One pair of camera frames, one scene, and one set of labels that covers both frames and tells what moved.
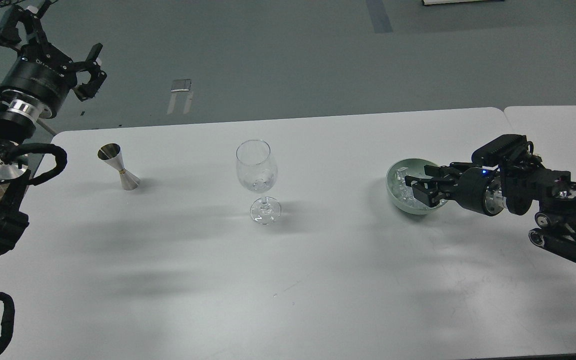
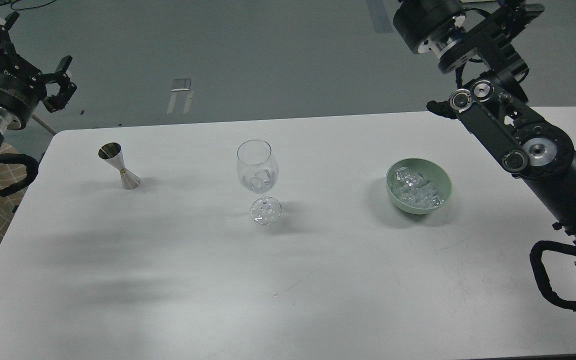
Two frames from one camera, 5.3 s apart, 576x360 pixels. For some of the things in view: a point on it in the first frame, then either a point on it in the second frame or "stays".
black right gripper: (479, 189) to (416, 20)
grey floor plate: (183, 85) stays
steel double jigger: (111, 153) stays
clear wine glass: (257, 170) stays
